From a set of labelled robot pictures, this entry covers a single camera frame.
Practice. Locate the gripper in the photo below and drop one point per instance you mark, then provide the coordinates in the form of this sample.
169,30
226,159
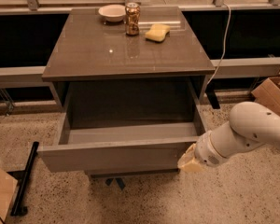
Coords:
206,153

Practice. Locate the grey top drawer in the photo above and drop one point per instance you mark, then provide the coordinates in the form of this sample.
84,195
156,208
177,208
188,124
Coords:
125,127

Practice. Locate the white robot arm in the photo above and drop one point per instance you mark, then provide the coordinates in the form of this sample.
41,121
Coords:
249,127

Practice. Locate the grey glossy drawer cabinet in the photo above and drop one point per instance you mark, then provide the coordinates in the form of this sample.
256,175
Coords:
91,49

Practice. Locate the cardboard box right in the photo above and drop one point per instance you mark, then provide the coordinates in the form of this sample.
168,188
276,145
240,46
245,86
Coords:
268,94

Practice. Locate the yellow sponge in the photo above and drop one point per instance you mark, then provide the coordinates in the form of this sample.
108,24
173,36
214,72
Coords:
157,32

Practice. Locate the gold patterned drink can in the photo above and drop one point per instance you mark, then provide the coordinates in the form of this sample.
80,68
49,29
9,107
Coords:
132,10

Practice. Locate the white ceramic bowl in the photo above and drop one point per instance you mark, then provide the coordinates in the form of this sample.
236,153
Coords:
112,13

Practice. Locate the black metal floor bar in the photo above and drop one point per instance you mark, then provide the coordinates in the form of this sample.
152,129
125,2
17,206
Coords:
23,177

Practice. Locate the wooden board lower left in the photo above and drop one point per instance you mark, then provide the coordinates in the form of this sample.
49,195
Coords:
8,186

